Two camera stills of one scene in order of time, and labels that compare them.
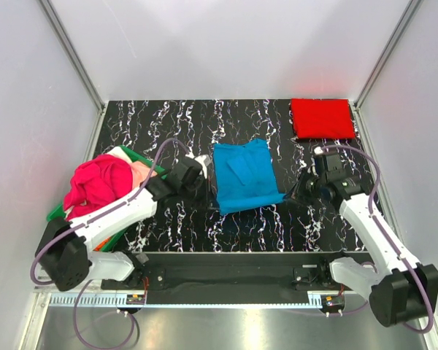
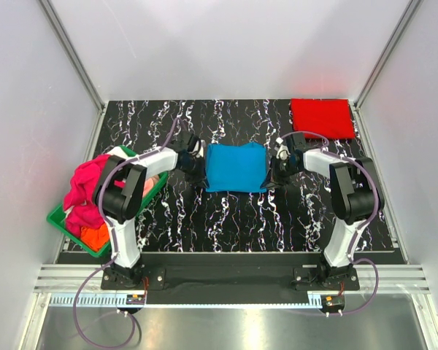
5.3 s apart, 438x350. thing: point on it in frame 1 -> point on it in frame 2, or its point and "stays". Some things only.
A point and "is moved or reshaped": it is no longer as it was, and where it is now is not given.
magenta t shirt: x=95 y=181 stays
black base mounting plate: x=230 y=275 stays
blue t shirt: x=244 y=176 is moved or reshaped
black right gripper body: x=311 y=188 -> x=281 y=170
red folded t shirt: x=315 y=118 stays
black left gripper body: x=197 y=190 -> x=194 y=168
